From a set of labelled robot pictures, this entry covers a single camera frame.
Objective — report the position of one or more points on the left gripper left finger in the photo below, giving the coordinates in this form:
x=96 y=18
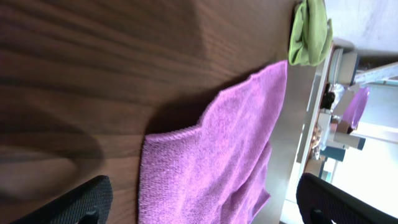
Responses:
x=88 y=203

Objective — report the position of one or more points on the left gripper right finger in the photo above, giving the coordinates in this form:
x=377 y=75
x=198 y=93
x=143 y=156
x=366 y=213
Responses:
x=320 y=202

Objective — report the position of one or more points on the purple microfiber cloth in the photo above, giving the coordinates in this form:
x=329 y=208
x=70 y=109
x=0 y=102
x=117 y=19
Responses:
x=215 y=171

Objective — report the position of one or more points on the crumpled green cloth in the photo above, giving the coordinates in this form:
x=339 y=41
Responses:
x=312 y=34

